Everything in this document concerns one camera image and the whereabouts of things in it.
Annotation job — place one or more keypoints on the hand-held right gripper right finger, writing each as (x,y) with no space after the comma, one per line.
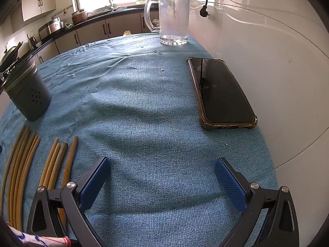
(230,182)

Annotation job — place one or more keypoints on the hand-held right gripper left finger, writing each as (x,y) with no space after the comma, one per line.
(93,182)

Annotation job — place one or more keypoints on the dark grey chopstick holder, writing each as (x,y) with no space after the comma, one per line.
(28,95)

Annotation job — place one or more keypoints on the blue tablecloth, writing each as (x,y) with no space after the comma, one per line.
(144,108)

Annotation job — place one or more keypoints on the smartphone in brown case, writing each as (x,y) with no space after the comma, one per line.
(221,92)

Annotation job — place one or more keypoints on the gas stove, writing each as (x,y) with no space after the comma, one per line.
(6,70)

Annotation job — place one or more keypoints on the beige lower kitchen cabinets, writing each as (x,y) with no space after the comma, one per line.
(90,30)

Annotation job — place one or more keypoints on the beige kitchen cabinets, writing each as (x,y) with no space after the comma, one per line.
(90,30)
(36,3)

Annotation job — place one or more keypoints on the metal wok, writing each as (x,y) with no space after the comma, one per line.
(10,55)

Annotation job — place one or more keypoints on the electric kettle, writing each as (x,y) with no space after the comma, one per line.
(32,42)

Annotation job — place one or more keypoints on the black kitchen countertop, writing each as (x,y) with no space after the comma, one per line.
(64,32)

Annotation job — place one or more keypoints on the yellow plastic bag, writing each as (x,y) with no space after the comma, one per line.
(127,33)

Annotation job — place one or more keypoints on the small white appliance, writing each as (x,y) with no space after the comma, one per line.
(69,25)

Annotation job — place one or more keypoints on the stainless steel appliance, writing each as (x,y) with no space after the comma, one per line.
(51,27)

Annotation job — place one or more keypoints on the brown clay pot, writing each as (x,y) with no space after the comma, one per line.
(79,18)

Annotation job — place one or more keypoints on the large glass mug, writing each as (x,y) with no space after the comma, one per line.
(174,18)

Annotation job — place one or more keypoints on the sink faucet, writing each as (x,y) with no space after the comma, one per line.
(112,5)

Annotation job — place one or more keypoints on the beige upper kitchen cabinets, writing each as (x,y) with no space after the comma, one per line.
(36,3)

